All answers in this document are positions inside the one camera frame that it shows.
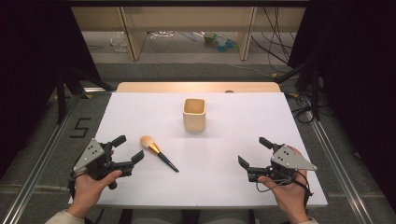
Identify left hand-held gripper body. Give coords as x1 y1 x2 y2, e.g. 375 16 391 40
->
72 138 135 190

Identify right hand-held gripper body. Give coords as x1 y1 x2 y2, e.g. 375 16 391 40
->
247 143 318 185

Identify makeup brush with black handle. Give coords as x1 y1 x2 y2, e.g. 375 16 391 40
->
139 135 180 174

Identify beige square cup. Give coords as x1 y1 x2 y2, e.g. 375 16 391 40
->
182 98 207 133

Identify person's left hand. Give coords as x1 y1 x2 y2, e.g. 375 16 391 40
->
67 169 123 218

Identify person's right hand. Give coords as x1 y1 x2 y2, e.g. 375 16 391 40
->
257 170 312 224

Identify white table cover board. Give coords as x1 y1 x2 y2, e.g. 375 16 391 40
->
68 91 329 209

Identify person's right leg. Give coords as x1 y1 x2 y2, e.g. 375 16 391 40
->
198 208 250 224

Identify person's leg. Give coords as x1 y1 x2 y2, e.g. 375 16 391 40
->
198 208 250 224
130 208 184 224

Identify person's left leg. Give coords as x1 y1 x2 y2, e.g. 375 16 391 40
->
130 208 184 224

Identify black metal stand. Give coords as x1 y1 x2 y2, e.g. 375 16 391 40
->
55 65 113 125
274 58 322 121

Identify clear plastic bag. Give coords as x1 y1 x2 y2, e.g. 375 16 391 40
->
109 31 129 53

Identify black curtain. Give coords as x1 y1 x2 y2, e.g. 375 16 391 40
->
0 0 101 180
287 0 396 214

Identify colourful toy pile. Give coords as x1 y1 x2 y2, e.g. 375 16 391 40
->
203 31 240 53

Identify light wooden shelf unit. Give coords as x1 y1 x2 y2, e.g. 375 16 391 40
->
70 6 307 62

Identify thin black right gripper cable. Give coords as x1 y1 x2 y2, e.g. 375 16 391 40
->
255 169 314 206

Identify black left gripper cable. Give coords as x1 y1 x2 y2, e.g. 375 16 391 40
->
68 171 78 201

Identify black floor cables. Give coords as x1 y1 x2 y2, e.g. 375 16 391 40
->
285 92 316 124

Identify metal floor rail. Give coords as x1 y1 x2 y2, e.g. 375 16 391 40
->
311 119 376 224
1 96 79 224

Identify hanging black cables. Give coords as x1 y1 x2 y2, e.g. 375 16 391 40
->
250 7 297 75

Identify white cord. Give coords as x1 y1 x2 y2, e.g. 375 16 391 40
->
148 30 176 41

